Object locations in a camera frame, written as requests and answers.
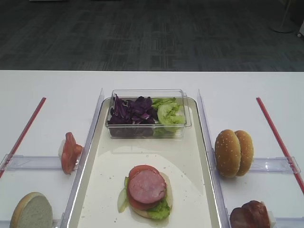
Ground green lettuce in container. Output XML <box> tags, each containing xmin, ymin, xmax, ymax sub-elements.
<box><xmin>152</xmin><ymin>97</ymin><xmax>185</xmax><ymax>133</ymax></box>

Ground standing tomato slices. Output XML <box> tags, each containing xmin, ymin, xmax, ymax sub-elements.
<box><xmin>61</xmin><ymin>132</ymin><xmax>83</xmax><ymax>174</ymax></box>

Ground tomato slice on burger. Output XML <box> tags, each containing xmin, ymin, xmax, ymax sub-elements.
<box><xmin>126</xmin><ymin>165</ymin><xmax>160</xmax><ymax>210</ymax></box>

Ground lettuce leaf under tomato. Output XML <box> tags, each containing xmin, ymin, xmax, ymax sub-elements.
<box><xmin>117</xmin><ymin>172</ymin><xmax>173</xmax><ymax>220</ymax></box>

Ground purple shredded cabbage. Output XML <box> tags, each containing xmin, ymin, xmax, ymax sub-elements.
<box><xmin>107</xmin><ymin>94</ymin><xmax>158</xmax><ymax>124</ymax></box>

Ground clear plastic salad container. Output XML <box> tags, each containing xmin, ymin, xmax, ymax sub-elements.
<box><xmin>105</xmin><ymin>89</ymin><xmax>192</xmax><ymax>139</ymax></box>

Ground silver metal tray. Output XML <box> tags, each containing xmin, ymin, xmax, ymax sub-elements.
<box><xmin>68</xmin><ymin>99</ymin><xmax>219</xmax><ymax>228</ymax></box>

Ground front sesame bun top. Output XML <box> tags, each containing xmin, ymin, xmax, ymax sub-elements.
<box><xmin>215</xmin><ymin>129</ymin><xmax>241</xmax><ymax>178</ymax></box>

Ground sesame bun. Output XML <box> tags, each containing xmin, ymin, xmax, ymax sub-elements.
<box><xmin>235</xmin><ymin>130</ymin><xmax>254</xmax><ymax>176</ymax></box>
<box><xmin>215</xmin><ymin>129</ymin><xmax>241</xmax><ymax>178</ymax></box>

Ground rear sesame bun top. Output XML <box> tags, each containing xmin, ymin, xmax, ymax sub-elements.
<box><xmin>235</xmin><ymin>130</ymin><xmax>254</xmax><ymax>176</ymax></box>

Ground bottom bun on tray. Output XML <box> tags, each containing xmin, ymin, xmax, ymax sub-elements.
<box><xmin>130</xmin><ymin>172</ymin><xmax>173</xmax><ymax>220</ymax></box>

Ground upper right clear holder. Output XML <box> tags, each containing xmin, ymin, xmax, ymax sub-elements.
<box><xmin>248</xmin><ymin>157</ymin><xmax>301</xmax><ymax>174</ymax></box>

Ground clear holder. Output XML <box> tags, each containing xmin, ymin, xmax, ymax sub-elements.
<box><xmin>248</xmin><ymin>157</ymin><xmax>301</xmax><ymax>174</ymax></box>
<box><xmin>0</xmin><ymin>154</ymin><xmax>62</xmax><ymax>171</ymax></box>

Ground left red strip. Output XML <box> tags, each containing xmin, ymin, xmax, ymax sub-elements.
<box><xmin>0</xmin><ymin>97</ymin><xmax>47</xmax><ymax>177</ymax></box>

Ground red strip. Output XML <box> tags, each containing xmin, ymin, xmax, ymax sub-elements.
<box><xmin>0</xmin><ymin>97</ymin><xmax>47</xmax><ymax>177</ymax></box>
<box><xmin>256</xmin><ymin>97</ymin><xmax>304</xmax><ymax>193</ymax></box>

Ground upper left clear holder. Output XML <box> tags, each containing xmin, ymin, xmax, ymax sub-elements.
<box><xmin>0</xmin><ymin>154</ymin><xmax>62</xmax><ymax>171</ymax></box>

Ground bun half cut face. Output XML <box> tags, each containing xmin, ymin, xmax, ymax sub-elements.
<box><xmin>9</xmin><ymin>192</ymin><xmax>53</xmax><ymax>228</ymax></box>

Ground grey stand base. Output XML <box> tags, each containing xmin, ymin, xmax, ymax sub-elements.
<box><xmin>269</xmin><ymin>0</ymin><xmax>296</xmax><ymax>34</ymax></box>

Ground right red strip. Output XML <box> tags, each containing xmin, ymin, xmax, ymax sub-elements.
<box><xmin>256</xmin><ymin>97</ymin><xmax>304</xmax><ymax>193</ymax></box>

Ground right clear vertical rail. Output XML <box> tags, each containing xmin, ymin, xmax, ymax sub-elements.
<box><xmin>197</xmin><ymin>90</ymin><xmax>231</xmax><ymax>228</ymax></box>

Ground clear vertical rail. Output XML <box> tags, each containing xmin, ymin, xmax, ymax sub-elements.
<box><xmin>197</xmin><ymin>90</ymin><xmax>231</xmax><ymax>228</ymax></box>
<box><xmin>59</xmin><ymin>90</ymin><xmax>104</xmax><ymax>228</ymax></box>

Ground left clear vertical rail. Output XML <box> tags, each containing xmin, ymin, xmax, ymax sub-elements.
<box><xmin>59</xmin><ymin>90</ymin><xmax>104</xmax><ymax>228</ymax></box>

